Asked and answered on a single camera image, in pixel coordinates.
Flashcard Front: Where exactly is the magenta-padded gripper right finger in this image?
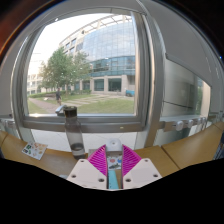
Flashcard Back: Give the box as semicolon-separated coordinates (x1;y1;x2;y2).
120;143;163;190

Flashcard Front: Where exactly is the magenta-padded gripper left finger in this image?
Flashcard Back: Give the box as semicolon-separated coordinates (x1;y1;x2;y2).
66;143;109;191

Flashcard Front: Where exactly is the white and teal power strip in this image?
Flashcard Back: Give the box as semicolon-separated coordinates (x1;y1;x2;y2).
107;169;120;190

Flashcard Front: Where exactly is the clear bottle with dark cap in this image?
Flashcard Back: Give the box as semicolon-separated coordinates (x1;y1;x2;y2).
63;105;87;160

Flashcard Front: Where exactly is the small colourful sticker sheet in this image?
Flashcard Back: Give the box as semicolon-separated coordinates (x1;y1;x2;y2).
21;141;48;161

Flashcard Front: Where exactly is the row of white round knobs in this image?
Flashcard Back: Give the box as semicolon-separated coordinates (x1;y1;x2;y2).
171;116;209;132

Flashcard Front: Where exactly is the blue vehicle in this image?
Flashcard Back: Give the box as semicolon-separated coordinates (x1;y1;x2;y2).
124;89;136;98

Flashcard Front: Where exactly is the dark blue chair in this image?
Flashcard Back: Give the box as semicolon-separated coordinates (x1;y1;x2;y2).
213;131;224;161

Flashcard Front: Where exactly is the person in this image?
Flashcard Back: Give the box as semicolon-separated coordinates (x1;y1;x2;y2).
55;87;63;107

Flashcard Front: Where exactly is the green tree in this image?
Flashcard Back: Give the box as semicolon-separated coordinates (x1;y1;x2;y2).
39;46;93;96

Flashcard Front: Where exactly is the glass office building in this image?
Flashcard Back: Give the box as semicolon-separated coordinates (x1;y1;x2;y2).
59;14;137;94

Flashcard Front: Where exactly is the grey window frame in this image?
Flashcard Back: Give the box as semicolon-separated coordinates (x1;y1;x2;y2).
9;8;168;148

